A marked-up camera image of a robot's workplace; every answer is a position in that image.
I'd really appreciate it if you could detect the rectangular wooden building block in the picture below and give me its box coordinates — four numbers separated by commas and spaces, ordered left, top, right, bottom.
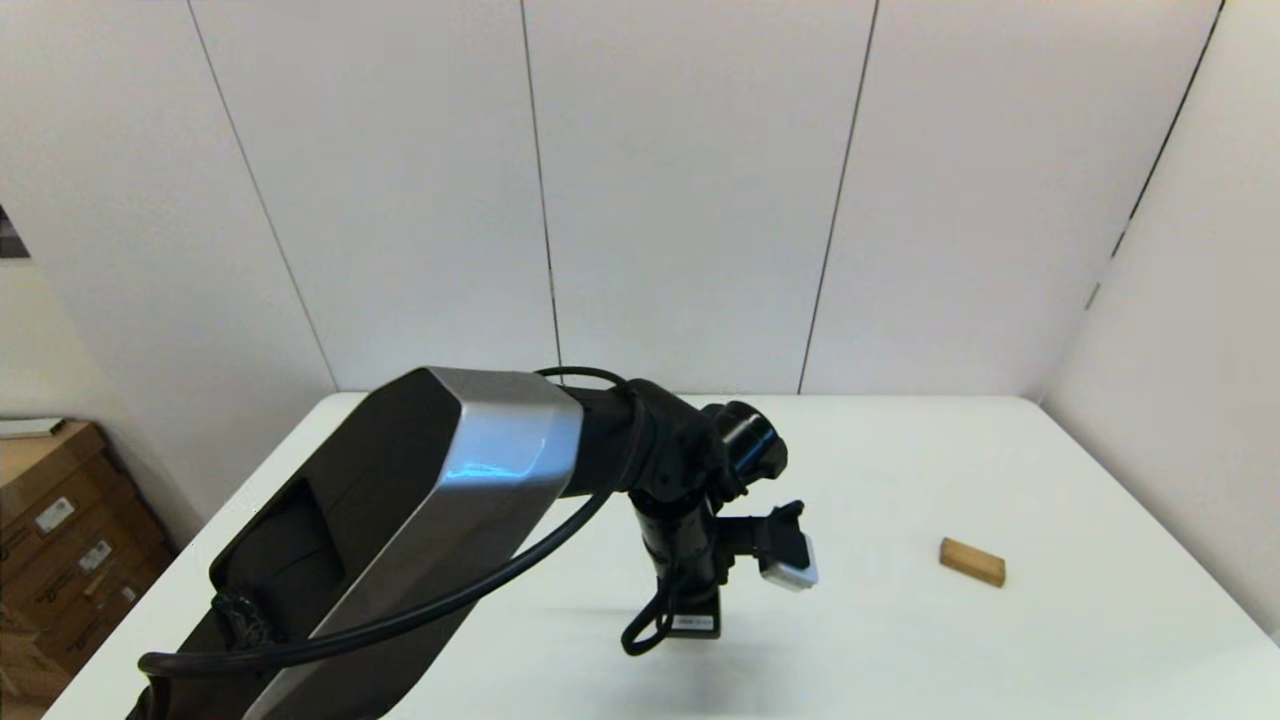
939, 537, 1006, 588

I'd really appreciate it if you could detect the brown labelled cardboard box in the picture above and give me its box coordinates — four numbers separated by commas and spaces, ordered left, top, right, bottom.
0, 470, 141, 581
0, 520, 169, 626
20, 565, 179, 681

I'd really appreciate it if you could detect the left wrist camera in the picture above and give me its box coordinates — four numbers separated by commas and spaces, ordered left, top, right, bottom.
715, 500, 820, 593

